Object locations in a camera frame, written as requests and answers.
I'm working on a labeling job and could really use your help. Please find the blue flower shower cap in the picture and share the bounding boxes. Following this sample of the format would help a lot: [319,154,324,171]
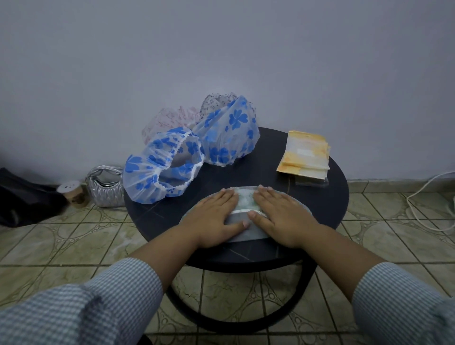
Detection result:
[122,127,206,205]
[191,95,261,168]

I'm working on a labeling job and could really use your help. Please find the stack of yellow small pouches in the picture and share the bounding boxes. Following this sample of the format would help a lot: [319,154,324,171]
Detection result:
[276,130,331,180]

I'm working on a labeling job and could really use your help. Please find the blue cap clear packet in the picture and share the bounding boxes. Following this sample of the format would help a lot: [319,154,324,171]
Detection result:
[293,174,329,188]

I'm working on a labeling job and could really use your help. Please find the person's left forearm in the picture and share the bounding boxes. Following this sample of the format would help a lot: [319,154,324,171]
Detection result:
[0,224,200,345]

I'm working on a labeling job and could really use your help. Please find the person's right hand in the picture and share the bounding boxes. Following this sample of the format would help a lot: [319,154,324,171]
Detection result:
[247,184,320,249]

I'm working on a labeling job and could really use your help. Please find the black round side table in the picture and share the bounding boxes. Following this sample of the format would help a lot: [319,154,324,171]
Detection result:
[122,127,350,335]

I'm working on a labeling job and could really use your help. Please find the white cable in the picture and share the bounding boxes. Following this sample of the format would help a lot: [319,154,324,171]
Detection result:
[406,170,455,234]

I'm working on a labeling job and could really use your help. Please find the silver quilted handbag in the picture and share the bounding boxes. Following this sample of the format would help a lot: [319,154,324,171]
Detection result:
[84,164,126,209]

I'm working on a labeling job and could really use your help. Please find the pink print shower cap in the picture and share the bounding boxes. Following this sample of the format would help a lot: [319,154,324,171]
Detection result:
[141,105,201,145]

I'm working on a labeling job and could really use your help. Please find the black bag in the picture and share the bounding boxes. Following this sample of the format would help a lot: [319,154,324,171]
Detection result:
[0,167,68,228]

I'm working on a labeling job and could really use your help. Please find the green print shower cap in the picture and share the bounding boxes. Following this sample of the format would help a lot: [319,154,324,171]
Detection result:
[179,185,313,244]

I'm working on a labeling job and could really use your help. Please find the ribbon spool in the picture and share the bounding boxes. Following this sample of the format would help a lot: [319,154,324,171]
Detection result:
[56,180,90,209]

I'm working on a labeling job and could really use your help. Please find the person's left hand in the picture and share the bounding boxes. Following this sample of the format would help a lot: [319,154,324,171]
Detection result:
[181,187,253,249]

